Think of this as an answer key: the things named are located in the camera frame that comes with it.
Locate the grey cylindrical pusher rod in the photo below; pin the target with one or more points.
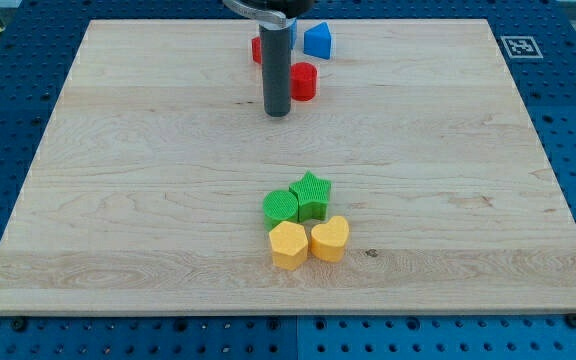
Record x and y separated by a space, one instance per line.
276 66

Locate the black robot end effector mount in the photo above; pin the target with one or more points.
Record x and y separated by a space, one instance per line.
272 14

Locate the red cylinder block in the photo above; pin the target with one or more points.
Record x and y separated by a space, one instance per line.
303 78

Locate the red star block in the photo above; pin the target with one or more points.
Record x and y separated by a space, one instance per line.
256 50

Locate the green star block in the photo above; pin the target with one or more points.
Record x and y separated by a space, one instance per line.
313 196

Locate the blue block behind rod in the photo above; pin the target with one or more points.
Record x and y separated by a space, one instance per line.
293 33

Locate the blue triangular block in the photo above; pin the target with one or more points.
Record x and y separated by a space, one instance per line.
317 41

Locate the green cylinder block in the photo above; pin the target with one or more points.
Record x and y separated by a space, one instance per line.
279 206

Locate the wooden board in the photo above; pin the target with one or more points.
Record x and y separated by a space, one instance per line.
411 182

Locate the yellow hexagon block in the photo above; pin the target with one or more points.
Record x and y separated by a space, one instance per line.
289 245

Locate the yellow heart block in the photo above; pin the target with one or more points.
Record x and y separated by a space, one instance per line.
329 239

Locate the white fiducial marker tag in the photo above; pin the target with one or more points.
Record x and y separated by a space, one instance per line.
521 47

